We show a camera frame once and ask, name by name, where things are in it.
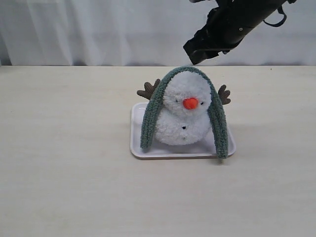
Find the white snowman plush toy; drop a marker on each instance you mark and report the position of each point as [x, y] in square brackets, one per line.
[185, 111]

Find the white plastic tray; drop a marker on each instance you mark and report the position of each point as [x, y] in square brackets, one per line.
[175, 133]

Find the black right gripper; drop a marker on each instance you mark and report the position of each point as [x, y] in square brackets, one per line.
[229, 23]

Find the white backdrop curtain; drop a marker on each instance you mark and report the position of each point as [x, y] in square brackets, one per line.
[140, 33]

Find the teal fuzzy scarf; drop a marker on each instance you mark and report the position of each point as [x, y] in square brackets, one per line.
[158, 98]

